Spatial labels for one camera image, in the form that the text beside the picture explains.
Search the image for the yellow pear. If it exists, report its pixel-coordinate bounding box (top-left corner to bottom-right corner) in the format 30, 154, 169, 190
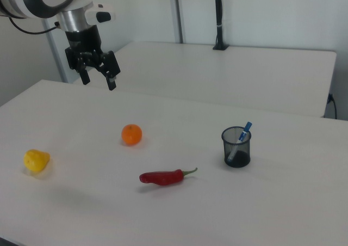
23, 149, 51, 173

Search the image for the black mesh pen cup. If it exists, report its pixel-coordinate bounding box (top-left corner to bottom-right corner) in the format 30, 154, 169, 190
221, 126, 252, 168

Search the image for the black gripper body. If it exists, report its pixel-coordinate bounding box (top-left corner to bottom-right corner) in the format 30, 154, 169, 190
64, 24, 104, 59

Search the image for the grey partition frame post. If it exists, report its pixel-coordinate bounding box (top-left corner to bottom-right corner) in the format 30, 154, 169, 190
167, 0, 187, 44

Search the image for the black pole mount with base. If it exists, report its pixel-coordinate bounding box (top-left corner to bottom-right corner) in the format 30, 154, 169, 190
212, 0, 229, 51

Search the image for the blue and white marker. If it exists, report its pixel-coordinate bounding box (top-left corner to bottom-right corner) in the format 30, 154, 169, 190
227, 121, 253, 161

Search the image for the red chili pepper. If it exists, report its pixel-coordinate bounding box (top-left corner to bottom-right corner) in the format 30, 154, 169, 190
139, 167, 198, 187

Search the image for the black wall cable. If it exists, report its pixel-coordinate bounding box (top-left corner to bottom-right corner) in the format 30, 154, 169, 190
327, 93, 338, 119

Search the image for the white side table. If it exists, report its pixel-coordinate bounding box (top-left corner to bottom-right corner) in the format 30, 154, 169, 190
73, 41, 337, 119

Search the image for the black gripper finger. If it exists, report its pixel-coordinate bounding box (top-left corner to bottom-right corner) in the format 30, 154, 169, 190
91, 50, 121, 91
64, 47, 91, 86

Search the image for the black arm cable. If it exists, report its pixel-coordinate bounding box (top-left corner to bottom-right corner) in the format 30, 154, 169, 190
8, 16, 61, 35

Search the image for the orange mandarin fruit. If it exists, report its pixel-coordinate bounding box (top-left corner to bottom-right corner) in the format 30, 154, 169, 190
121, 124, 143, 146

